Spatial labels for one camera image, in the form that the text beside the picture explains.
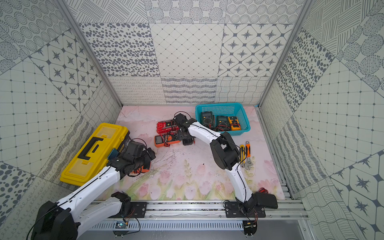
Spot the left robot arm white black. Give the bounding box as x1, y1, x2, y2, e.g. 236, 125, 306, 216
26, 140, 156, 240

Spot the small black multimeter face down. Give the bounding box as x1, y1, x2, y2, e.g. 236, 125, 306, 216
182, 135, 195, 146

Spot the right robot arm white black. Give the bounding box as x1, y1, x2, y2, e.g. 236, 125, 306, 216
174, 113, 278, 215

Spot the dark red-trim multimeter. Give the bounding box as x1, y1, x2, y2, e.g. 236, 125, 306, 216
201, 112, 215, 130

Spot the orange multimeter face down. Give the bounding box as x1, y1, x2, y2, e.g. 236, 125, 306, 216
132, 163, 151, 174

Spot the yellow black toolbox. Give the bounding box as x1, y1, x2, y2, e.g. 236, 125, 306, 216
60, 123, 130, 187

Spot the yellow orange multimeter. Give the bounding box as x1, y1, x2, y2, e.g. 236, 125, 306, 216
228, 116, 242, 131

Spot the red multimeter face down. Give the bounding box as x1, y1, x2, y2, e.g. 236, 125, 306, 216
157, 120, 179, 135

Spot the yellow black utility knife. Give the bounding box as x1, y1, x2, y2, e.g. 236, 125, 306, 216
240, 145, 247, 168

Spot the aluminium mounting rail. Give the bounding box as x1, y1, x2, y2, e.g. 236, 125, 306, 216
61, 199, 310, 222

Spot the teal plastic basket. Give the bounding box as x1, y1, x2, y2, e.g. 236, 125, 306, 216
195, 103, 251, 136

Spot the orange Victor multimeter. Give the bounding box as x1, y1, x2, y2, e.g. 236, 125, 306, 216
154, 134, 181, 148

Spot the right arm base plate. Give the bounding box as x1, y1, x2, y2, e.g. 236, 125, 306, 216
223, 200, 266, 218

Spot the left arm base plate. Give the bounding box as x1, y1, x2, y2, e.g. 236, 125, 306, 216
120, 202, 148, 219

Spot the green multimeter with leads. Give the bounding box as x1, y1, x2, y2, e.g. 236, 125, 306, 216
216, 116, 231, 132

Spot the orange handled wrench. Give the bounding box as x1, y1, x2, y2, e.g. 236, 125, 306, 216
245, 141, 253, 171

